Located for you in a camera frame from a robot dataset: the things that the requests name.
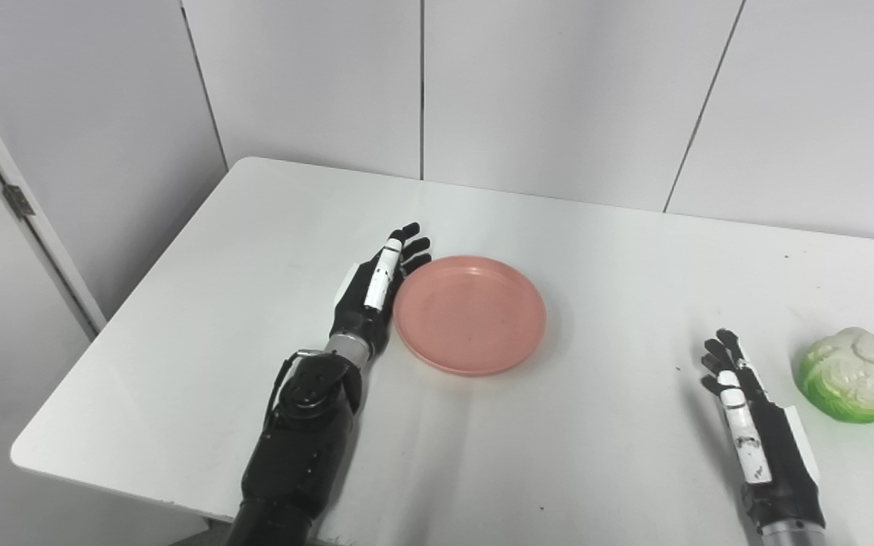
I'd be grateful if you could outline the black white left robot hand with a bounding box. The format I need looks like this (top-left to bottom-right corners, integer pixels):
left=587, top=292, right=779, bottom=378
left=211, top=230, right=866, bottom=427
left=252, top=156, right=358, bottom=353
left=329, top=222, right=433, bottom=359

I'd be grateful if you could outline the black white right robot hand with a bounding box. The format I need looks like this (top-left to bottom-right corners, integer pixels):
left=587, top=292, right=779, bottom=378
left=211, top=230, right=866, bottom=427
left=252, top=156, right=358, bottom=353
left=700, top=328, right=827, bottom=533

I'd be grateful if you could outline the pink round plate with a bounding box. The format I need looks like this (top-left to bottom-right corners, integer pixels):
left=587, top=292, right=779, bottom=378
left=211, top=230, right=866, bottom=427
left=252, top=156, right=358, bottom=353
left=393, top=255, right=548, bottom=378

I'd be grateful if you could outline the green white toy cabbage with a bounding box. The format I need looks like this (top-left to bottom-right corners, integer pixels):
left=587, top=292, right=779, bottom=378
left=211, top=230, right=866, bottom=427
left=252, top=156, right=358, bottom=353
left=794, top=326, right=874, bottom=425

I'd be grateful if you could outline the metal door hinge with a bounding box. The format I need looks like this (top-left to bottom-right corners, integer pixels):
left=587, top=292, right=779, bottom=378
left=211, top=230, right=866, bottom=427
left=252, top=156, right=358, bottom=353
left=2, top=184, right=36, bottom=220

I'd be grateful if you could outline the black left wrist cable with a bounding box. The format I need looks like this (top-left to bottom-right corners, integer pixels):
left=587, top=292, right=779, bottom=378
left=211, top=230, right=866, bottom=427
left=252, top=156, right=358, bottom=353
left=263, top=348, right=325, bottom=437

